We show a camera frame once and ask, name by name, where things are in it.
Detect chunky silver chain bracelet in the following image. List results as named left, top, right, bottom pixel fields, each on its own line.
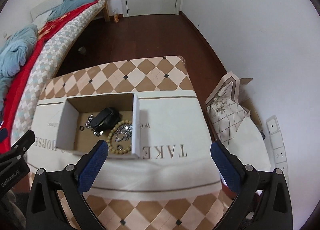
left=85, top=113, right=106, bottom=137

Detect white power strip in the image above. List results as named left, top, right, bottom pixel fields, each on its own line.
left=266, top=115, right=289, bottom=183

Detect small orange bottle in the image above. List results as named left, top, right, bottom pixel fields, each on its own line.
left=113, top=9, right=119, bottom=23

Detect crystal silver bracelet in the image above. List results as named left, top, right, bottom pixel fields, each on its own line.
left=113, top=123, right=134, bottom=143

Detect checkered bed quilt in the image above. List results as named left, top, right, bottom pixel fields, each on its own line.
left=10, top=0, right=106, bottom=146

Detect black smart watch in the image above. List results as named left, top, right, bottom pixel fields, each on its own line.
left=91, top=107, right=120, bottom=131

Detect floral patterned pillow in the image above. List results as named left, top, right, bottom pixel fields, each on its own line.
left=205, top=72, right=251, bottom=147

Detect blue crumpled blanket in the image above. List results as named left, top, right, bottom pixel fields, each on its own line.
left=1, top=0, right=95, bottom=109

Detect open white cardboard box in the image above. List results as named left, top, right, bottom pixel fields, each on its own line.
left=55, top=93, right=140, bottom=159

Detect red blanket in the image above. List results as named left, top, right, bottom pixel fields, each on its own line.
left=1, top=0, right=99, bottom=154

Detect diamond pattern table cloth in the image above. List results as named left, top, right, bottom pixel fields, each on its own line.
left=27, top=56, right=225, bottom=229

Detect white cloth bag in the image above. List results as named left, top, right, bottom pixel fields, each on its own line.
left=226, top=116, right=271, bottom=171

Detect wooden bead bracelet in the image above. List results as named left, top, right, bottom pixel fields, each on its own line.
left=106, top=119, right=133, bottom=156

